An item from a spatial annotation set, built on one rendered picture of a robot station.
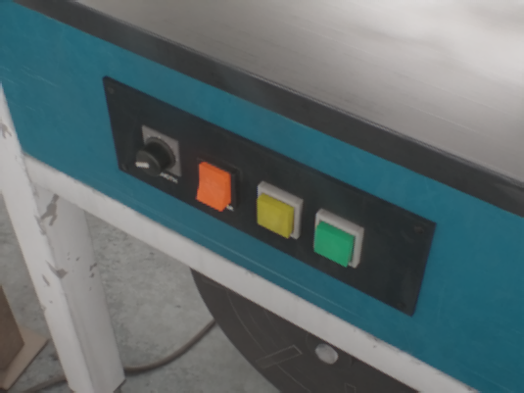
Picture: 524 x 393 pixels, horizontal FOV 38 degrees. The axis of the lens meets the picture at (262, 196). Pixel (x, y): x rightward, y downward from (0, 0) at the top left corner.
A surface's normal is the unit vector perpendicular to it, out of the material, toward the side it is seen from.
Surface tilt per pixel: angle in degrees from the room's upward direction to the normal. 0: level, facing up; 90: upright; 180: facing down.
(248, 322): 90
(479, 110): 0
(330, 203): 90
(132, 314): 0
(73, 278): 90
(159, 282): 0
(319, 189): 90
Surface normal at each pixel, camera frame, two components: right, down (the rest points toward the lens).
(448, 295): -0.55, 0.60
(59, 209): 0.84, 0.40
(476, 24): 0.00, -0.70
